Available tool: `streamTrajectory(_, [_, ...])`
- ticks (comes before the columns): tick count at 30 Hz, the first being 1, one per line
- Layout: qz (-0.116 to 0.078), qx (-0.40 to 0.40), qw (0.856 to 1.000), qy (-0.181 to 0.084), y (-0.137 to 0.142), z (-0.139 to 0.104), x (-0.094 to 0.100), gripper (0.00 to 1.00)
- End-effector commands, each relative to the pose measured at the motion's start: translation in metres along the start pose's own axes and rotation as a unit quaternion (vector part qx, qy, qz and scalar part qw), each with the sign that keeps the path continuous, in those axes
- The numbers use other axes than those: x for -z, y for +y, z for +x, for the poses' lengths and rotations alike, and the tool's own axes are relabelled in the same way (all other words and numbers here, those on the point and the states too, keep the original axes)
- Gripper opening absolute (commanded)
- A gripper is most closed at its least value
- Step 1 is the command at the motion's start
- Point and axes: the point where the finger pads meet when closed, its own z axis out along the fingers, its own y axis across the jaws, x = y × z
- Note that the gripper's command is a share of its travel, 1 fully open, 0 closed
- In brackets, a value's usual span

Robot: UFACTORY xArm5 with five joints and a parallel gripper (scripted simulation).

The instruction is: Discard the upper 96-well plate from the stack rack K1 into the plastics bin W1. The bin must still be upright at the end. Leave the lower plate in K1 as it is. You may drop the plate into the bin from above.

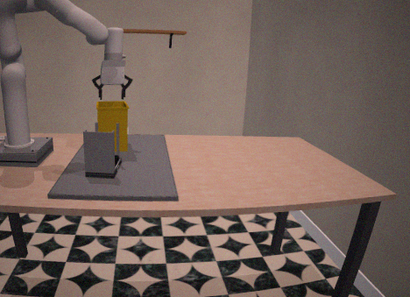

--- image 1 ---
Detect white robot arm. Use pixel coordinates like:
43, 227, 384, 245
0, 0, 126, 149

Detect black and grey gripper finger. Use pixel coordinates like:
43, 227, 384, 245
121, 75, 132, 99
92, 75, 103, 100

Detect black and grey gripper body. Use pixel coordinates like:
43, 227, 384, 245
100, 66, 124, 85

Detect yellow open-top bin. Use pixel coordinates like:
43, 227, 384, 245
96, 101, 129, 152

